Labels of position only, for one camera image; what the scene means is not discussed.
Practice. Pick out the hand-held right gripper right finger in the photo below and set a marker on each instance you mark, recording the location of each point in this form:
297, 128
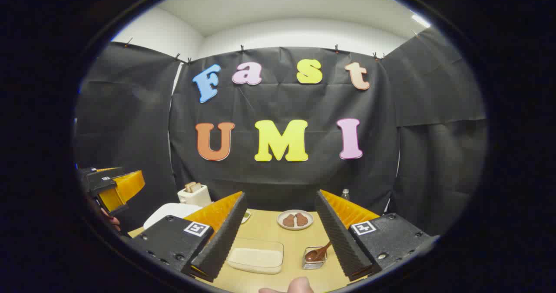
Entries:
339, 241

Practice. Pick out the black backdrop cloth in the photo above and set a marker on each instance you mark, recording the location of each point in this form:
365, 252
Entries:
282, 106

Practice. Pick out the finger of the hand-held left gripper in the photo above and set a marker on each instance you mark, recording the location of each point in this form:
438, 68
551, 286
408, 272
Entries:
112, 201
128, 184

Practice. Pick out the brown meat piece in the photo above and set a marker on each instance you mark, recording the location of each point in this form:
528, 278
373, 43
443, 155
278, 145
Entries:
301, 219
289, 221

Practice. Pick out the white round plate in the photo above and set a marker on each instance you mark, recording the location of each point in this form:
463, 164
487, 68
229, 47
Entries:
295, 228

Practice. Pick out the clear square chopstick holder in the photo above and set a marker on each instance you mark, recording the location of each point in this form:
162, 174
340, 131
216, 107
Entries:
313, 264

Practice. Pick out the brown wooden spoon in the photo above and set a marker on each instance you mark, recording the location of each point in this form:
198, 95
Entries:
319, 253

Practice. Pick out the green label plastic bottle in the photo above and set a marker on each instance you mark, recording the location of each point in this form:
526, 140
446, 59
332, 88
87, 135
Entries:
345, 195

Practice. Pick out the white rice cooker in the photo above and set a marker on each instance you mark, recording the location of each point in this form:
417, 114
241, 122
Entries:
169, 212

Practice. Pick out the toast slice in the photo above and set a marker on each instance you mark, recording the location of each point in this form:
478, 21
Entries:
197, 187
189, 186

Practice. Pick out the white divided condiment dish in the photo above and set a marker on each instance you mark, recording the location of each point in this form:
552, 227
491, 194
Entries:
246, 217

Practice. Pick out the white toaster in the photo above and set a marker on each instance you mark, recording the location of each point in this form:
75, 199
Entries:
195, 197

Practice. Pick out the clear container of rice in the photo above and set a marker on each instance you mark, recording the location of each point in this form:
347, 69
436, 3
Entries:
256, 258

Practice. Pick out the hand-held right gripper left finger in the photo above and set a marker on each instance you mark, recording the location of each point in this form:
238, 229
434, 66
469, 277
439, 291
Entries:
221, 245

